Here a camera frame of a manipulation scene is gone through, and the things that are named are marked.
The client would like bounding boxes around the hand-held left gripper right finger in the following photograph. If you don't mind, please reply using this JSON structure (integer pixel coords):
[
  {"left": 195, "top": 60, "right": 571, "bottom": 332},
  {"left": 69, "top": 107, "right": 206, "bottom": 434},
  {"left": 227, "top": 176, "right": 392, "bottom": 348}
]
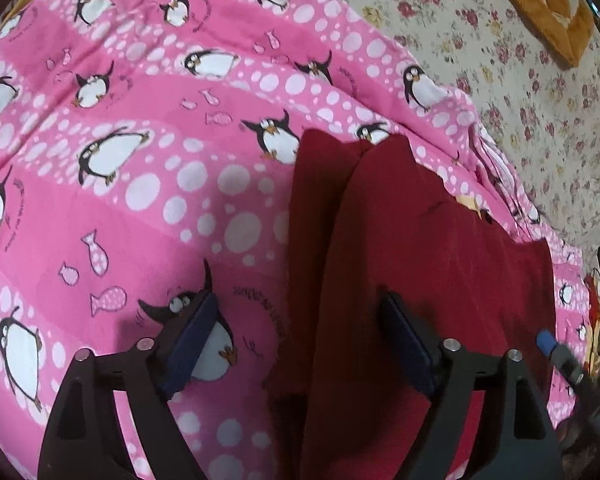
[{"left": 377, "top": 292, "right": 566, "bottom": 480}]

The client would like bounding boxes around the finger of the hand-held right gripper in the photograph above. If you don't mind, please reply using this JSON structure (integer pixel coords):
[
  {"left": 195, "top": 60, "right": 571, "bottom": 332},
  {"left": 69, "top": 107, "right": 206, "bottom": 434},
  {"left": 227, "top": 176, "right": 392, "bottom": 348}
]
[{"left": 536, "top": 329, "right": 588, "bottom": 386}]

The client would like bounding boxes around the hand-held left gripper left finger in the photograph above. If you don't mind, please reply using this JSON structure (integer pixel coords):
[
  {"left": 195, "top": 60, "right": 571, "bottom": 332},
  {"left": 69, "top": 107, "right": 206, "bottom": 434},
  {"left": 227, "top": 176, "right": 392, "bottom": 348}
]
[{"left": 37, "top": 290, "right": 221, "bottom": 480}]

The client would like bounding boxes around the dark red garment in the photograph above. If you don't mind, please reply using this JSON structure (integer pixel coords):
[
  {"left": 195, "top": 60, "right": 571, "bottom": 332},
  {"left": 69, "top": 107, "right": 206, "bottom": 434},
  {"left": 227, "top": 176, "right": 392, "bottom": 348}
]
[{"left": 265, "top": 129, "right": 563, "bottom": 480}]

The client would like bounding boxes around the pink penguin print blanket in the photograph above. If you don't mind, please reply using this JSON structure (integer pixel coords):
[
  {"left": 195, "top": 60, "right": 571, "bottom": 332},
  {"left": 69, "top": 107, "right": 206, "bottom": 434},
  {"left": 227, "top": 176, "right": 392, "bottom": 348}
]
[{"left": 0, "top": 0, "right": 596, "bottom": 480}]

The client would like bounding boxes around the floral quilt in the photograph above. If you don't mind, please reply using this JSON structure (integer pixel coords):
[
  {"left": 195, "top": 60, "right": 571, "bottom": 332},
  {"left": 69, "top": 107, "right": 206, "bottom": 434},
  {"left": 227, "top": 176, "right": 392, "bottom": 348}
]
[{"left": 275, "top": 0, "right": 600, "bottom": 261}]

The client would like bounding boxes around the orange checkered cushion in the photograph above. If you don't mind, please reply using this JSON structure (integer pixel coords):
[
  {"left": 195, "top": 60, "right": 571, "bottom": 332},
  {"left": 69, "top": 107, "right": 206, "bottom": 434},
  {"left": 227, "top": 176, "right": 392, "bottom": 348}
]
[{"left": 467, "top": 0, "right": 596, "bottom": 68}]

